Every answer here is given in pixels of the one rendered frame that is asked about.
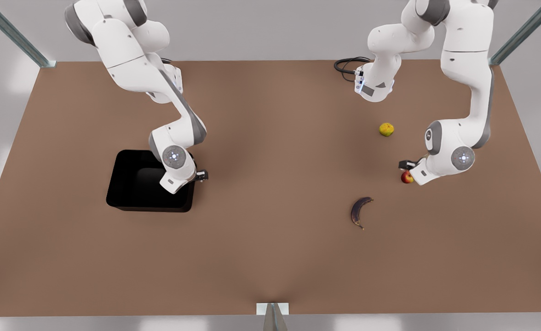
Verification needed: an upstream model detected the black storage box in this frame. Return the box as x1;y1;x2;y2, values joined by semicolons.
106;149;196;213

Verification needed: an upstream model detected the dark overripe banana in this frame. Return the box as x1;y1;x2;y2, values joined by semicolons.
350;197;374;231

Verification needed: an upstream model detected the silver frame post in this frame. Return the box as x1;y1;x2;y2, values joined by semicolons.
489;0;541;66
0;0;58;69
256;302;290;331

